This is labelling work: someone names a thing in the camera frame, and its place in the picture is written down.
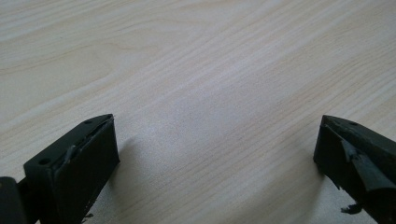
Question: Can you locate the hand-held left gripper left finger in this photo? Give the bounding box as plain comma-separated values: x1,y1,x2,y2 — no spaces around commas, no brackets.
22,113,121,224

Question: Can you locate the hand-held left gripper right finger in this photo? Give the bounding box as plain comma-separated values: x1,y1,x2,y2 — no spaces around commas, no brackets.
313,114,396,224

